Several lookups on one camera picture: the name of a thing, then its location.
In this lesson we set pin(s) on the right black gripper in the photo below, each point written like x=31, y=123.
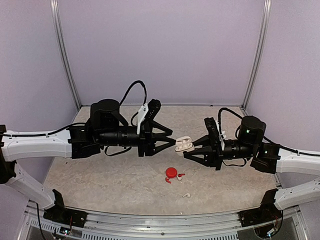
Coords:
x=214, y=156

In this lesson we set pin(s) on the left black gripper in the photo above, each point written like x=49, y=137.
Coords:
x=147, y=142

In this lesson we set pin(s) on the white earbud charging case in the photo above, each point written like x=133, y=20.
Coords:
x=183, y=144

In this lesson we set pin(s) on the white earbud front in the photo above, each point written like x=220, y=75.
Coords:
x=187, y=195

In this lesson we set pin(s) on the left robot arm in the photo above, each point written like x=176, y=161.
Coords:
x=105, y=127

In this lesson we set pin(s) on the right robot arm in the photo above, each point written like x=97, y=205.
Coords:
x=267, y=157

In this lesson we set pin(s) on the red round charging case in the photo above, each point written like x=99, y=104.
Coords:
x=171, y=172

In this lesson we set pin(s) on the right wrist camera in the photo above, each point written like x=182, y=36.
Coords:
x=215, y=137

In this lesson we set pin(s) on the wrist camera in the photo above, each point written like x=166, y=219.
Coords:
x=215, y=137
x=147, y=112

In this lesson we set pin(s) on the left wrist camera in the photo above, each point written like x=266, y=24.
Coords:
x=147, y=112

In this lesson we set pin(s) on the front aluminium rail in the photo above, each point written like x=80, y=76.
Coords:
x=113, y=226

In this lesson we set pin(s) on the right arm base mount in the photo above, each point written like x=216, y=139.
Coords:
x=258, y=216

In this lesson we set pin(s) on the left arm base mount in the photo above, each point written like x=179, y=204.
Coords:
x=66, y=216

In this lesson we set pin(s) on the right aluminium frame post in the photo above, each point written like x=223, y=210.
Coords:
x=258, y=52

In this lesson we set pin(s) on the aluminium frame post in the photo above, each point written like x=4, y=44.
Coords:
x=258, y=52
x=54, y=6

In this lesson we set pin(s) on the left aluminium frame post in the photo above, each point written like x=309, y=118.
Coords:
x=54, y=6

